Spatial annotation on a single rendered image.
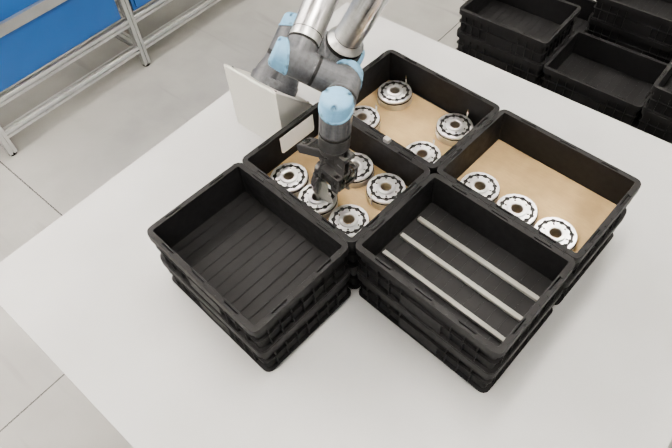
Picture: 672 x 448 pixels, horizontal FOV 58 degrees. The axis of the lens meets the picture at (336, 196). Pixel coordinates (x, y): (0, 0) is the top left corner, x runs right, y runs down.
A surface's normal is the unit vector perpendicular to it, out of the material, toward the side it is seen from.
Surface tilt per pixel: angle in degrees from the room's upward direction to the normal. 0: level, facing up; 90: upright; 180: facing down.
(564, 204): 0
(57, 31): 90
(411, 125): 0
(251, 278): 0
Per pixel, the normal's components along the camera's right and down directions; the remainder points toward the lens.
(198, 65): -0.06, -0.62
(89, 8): 0.76, 0.47
